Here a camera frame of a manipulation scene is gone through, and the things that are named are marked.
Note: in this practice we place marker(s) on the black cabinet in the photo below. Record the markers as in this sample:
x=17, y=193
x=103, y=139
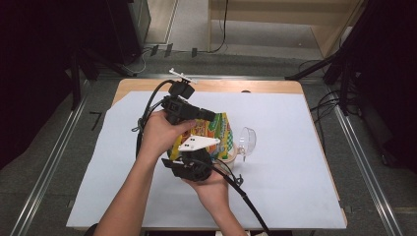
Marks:
x=128, y=29

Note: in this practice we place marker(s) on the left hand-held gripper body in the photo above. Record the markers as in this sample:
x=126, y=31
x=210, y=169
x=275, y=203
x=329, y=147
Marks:
x=178, y=108

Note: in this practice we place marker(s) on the metal floor rail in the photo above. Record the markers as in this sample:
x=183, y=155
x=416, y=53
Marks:
x=49, y=170
x=367, y=170

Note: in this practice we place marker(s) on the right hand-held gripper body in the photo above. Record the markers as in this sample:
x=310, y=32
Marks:
x=195, y=167

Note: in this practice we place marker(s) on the white cloth mat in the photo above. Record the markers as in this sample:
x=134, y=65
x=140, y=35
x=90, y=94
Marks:
x=288, y=190

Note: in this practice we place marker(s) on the black tripod stand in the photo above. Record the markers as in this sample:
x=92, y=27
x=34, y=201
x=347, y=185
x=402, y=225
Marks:
x=344, y=72

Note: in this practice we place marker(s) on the green yellow spout pouch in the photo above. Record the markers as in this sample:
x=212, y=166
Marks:
x=219, y=131

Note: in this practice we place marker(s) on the light wooden furniture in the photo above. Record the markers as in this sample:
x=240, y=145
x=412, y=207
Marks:
x=278, y=14

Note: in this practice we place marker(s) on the wooden table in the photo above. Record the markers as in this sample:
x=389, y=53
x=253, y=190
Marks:
x=236, y=86

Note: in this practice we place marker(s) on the beige paper cup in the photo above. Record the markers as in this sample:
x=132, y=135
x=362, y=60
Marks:
x=229, y=160

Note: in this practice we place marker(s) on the person's left hand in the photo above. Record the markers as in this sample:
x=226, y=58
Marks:
x=159, y=137

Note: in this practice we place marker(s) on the black metal stand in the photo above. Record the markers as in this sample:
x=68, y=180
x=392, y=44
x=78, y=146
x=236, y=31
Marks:
x=76, y=82

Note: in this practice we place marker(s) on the person's right hand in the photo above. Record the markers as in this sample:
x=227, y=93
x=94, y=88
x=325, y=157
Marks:
x=213, y=190

